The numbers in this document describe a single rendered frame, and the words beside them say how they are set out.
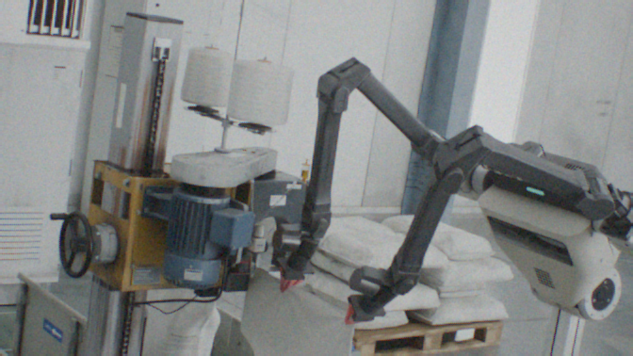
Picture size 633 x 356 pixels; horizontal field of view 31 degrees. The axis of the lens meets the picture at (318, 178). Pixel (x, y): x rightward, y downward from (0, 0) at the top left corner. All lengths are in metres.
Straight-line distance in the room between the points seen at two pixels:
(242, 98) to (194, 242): 0.39
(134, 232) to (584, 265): 1.18
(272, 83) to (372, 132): 6.00
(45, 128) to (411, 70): 3.94
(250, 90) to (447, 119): 6.06
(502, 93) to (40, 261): 5.01
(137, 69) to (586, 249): 1.26
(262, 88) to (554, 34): 7.46
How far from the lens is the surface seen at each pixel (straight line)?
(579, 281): 3.05
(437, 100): 9.17
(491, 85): 9.74
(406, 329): 6.32
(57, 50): 5.87
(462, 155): 2.53
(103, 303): 3.16
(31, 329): 4.15
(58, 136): 5.95
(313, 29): 8.37
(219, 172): 2.87
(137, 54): 3.02
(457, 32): 9.09
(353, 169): 8.86
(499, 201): 3.13
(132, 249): 3.05
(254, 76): 2.93
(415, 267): 2.78
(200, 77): 3.16
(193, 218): 2.91
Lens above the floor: 1.89
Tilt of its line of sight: 9 degrees down
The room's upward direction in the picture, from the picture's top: 9 degrees clockwise
